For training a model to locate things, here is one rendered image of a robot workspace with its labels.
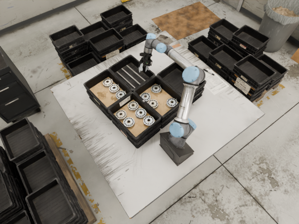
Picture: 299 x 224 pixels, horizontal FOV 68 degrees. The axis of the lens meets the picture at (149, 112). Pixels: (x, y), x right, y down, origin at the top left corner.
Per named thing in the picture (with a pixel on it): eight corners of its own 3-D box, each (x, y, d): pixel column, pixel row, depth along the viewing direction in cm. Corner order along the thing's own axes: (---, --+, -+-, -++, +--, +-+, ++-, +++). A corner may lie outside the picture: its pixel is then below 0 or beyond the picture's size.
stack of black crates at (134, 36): (138, 41, 362) (137, 23, 333) (149, 51, 349) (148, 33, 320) (117, 51, 350) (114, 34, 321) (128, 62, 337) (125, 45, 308)
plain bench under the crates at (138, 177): (242, 142, 278) (265, 113, 219) (136, 227, 231) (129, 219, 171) (163, 67, 349) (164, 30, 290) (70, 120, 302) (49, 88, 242)
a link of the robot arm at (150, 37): (151, 37, 175) (144, 33, 179) (149, 50, 182) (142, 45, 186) (159, 36, 180) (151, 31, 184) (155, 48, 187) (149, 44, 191)
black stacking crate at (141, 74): (155, 82, 229) (155, 74, 219) (133, 98, 219) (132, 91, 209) (131, 62, 245) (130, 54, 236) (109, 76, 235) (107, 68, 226)
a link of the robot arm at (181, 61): (212, 75, 173) (170, 42, 193) (207, 74, 164) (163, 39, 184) (204, 87, 178) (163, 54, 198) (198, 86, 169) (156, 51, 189)
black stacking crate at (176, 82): (204, 89, 223) (207, 82, 213) (184, 106, 213) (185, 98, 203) (176, 67, 239) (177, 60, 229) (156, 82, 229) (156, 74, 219)
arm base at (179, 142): (185, 145, 193) (192, 137, 189) (178, 149, 180) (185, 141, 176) (173, 133, 198) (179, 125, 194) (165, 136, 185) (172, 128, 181)
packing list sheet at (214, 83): (230, 85, 238) (230, 85, 238) (215, 96, 232) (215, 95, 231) (208, 67, 253) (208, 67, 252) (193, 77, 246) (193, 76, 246)
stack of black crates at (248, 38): (259, 64, 328) (272, 39, 289) (243, 74, 318) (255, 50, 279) (237, 48, 347) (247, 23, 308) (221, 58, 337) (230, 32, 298)
